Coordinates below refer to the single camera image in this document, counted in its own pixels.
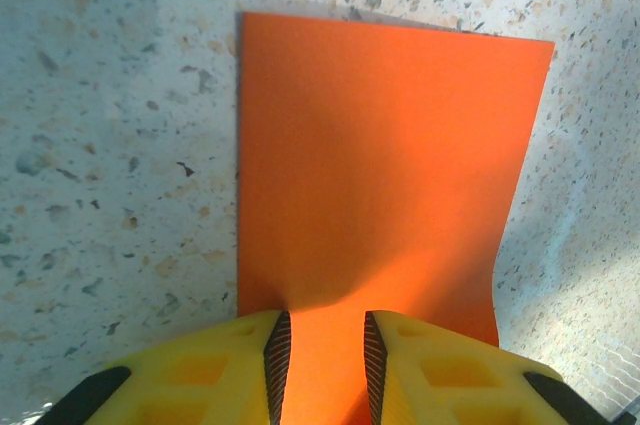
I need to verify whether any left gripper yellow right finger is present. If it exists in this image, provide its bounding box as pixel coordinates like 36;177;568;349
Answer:
363;309;621;425

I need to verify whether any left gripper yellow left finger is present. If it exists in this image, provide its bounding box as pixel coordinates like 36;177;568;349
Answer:
34;309;293;425

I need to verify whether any orange paper sheet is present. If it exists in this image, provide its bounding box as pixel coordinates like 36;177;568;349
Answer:
234;11;556;425

